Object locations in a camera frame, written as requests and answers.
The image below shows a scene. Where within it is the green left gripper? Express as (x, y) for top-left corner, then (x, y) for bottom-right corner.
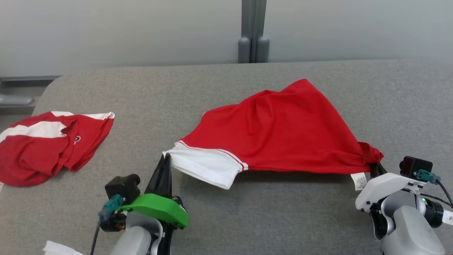
(122, 155), (189, 229)

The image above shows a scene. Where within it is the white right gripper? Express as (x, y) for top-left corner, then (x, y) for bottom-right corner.
(355, 162), (420, 213)

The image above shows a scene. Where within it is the red jersey with white sleeves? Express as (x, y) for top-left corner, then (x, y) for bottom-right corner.
(163, 79), (384, 192)

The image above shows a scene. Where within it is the red and white shirt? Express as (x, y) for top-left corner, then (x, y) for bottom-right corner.
(0, 111), (115, 187)

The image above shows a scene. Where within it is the grey metal stand foot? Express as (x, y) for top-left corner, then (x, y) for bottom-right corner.
(0, 93), (35, 106)

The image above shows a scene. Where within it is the grey wall base rail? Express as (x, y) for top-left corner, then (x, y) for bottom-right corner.
(0, 75), (63, 93)

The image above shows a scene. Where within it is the grey partition post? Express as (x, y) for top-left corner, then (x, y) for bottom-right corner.
(238, 0), (270, 63)

